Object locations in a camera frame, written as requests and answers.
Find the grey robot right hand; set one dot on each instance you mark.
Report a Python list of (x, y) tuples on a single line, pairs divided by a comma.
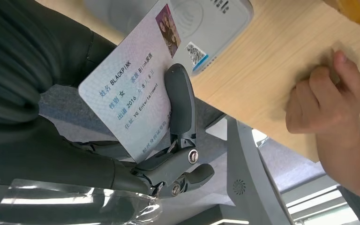
[(43, 161)]

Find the white card reader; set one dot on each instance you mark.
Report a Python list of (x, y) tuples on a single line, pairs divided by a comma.
[(223, 28)]

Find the dark grey floor rug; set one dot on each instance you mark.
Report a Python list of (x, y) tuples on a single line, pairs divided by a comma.
[(59, 99)]

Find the grey kiosk stand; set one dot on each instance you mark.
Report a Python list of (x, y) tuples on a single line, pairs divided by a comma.
[(245, 174)]

